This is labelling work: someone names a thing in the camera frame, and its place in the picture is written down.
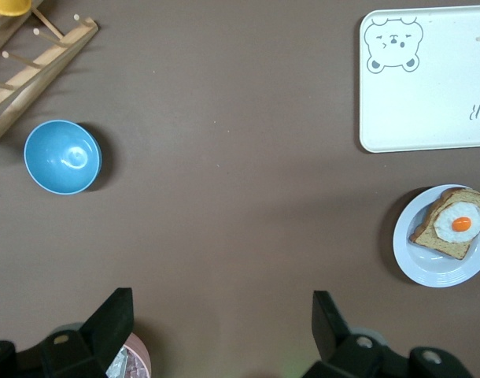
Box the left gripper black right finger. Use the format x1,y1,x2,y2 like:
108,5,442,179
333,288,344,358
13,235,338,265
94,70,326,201
302,290,473,378

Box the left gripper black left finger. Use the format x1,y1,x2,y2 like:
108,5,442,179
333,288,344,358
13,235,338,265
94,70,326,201
0,287,135,378

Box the white round plate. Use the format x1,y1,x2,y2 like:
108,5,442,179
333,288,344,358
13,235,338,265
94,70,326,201
393,183,480,288

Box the crumpled silver foil pieces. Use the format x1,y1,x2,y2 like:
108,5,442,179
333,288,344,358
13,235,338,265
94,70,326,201
105,345,146,378

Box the pink bowl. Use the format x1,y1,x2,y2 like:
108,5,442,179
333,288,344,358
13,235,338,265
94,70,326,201
105,332,152,378

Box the brown toast bread slice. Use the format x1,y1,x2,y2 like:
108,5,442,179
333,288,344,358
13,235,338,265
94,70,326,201
408,187,480,261

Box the toy fried egg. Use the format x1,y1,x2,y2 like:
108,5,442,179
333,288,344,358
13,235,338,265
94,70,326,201
433,200,480,243

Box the blue bowl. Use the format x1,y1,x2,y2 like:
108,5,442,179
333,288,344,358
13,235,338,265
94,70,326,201
23,119,104,196

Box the cream bear print tray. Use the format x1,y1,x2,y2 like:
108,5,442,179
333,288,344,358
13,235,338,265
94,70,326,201
358,5,480,154

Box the wooden dish rack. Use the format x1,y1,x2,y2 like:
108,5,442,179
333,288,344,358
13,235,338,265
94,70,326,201
0,0,100,145

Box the yellow cup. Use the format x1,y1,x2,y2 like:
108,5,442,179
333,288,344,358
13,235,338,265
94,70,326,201
0,0,33,17

